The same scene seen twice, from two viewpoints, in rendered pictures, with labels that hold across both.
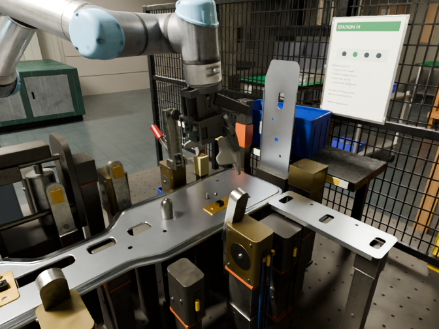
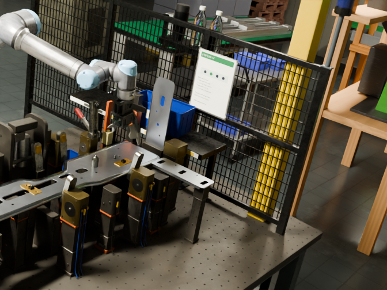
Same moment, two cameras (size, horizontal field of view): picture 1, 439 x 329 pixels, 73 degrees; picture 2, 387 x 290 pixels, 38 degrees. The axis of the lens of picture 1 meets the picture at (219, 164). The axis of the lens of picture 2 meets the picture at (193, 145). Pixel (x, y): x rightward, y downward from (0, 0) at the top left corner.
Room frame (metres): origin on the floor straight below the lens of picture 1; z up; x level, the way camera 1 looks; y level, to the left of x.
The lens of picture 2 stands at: (-1.52, 0.38, 2.08)
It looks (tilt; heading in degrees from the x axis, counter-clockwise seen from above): 23 degrees down; 343
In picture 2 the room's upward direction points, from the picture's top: 11 degrees clockwise
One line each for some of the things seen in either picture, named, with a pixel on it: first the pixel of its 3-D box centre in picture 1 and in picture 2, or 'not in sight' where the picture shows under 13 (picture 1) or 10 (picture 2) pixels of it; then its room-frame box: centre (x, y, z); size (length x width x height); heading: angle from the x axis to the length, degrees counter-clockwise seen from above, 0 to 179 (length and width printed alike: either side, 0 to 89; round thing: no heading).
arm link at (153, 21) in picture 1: (151, 34); (102, 71); (0.65, 0.14, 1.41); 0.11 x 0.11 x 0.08; 62
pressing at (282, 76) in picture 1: (277, 120); (159, 113); (0.86, -0.17, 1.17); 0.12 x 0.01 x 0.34; 42
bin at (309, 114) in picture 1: (281, 125); (161, 113); (1.05, -0.23, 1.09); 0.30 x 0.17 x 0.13; 49
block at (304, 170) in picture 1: (302, 217); (170, 176); (0.78, -0.26, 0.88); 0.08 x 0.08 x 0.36; 42
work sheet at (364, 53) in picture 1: (359, 70); (213, 83); (0.99, -0.45, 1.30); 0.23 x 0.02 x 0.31; 42
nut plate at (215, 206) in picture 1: (219, 203); (123, 161); (0.66, 0.00, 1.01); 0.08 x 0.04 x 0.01; 133
